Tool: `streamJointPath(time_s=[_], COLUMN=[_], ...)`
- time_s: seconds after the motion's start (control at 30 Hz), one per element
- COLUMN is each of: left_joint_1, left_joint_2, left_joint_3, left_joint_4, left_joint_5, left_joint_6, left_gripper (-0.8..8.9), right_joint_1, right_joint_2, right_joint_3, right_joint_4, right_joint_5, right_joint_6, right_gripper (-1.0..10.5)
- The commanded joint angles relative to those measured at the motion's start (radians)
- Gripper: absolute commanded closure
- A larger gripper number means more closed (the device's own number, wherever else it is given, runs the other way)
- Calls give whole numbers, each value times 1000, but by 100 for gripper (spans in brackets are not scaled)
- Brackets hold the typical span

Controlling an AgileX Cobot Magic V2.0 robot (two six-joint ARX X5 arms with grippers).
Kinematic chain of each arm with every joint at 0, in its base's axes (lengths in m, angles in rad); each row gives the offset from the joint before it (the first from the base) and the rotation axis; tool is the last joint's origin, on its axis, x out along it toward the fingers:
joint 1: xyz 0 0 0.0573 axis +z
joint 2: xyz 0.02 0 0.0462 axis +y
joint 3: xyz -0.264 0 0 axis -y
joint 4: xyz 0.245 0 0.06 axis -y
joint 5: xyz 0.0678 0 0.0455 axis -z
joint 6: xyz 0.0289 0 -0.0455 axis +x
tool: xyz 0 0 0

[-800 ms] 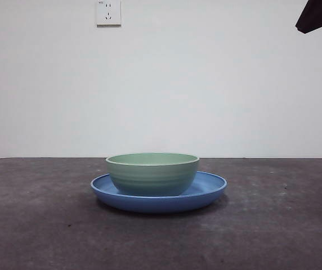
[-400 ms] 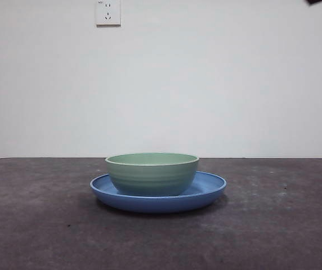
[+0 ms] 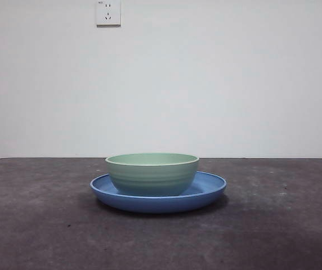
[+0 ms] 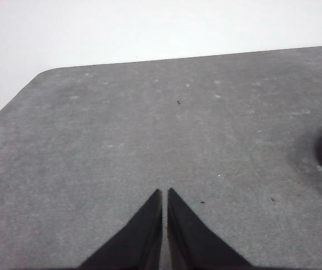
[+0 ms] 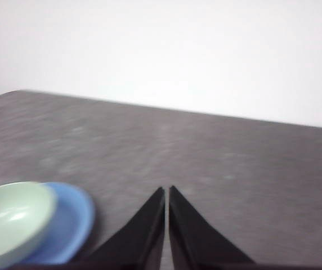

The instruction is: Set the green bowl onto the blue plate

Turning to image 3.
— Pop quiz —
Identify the blue shallow plate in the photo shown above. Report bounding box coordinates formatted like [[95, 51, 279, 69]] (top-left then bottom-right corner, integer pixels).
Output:
[[90, 170, 227, 214]]

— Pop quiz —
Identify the white wall socket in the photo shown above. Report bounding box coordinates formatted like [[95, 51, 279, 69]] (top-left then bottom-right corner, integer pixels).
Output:
[[96, 0, 122, 28]]

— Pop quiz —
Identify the green ribbed bowl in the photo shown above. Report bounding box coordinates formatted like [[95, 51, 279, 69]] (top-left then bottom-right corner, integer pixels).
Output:
[[105, 152, 200, 197]]

